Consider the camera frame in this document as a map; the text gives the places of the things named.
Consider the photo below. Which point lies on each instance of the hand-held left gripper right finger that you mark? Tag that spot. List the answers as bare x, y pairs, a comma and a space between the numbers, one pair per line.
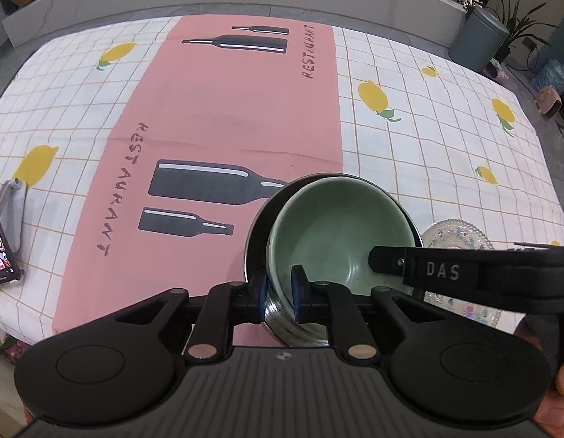
298, 299

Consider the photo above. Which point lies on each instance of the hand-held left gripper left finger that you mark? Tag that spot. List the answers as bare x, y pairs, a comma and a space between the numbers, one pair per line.
262, 299

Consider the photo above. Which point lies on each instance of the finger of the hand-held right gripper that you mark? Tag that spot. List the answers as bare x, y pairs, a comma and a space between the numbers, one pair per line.
391, 260

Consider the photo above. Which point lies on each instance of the orange steel bowl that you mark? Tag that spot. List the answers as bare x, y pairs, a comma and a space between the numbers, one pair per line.
309, 335

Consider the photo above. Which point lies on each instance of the clear glass plate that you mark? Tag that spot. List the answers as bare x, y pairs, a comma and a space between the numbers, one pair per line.
455, 235

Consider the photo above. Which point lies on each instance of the green ceramic bowl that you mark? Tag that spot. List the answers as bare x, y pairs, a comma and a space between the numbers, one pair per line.
336, 219

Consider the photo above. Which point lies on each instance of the white checked lemon tablecloth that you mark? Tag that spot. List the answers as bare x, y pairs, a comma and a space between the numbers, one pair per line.
423, 146

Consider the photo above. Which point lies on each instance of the pink space heater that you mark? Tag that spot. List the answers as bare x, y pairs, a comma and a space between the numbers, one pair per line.
549, 102

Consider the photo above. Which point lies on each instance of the pink bottle-print table runner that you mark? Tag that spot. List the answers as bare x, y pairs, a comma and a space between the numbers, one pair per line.
195, 114

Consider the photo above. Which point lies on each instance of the floral slippers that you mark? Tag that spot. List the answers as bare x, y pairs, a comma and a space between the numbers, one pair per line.
496, 70

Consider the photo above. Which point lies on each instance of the blue water jug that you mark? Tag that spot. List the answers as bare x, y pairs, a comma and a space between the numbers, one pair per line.
551, 77

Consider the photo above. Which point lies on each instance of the tall potted plant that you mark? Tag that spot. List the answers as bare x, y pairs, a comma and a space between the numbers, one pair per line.
502, 54

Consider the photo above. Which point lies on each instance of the grey pedal bin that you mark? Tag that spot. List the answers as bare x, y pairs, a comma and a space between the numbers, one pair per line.
478, 41

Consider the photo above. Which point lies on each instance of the grey phone stand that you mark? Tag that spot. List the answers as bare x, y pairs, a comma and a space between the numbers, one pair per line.
15, 219

